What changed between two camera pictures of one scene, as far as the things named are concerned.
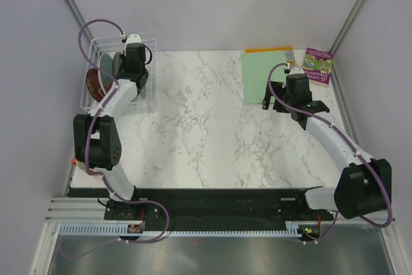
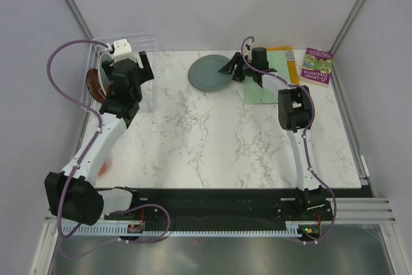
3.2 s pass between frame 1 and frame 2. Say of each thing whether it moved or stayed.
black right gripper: moved
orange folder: stayed
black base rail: stayed
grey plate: moved
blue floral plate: stayed
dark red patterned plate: stayed
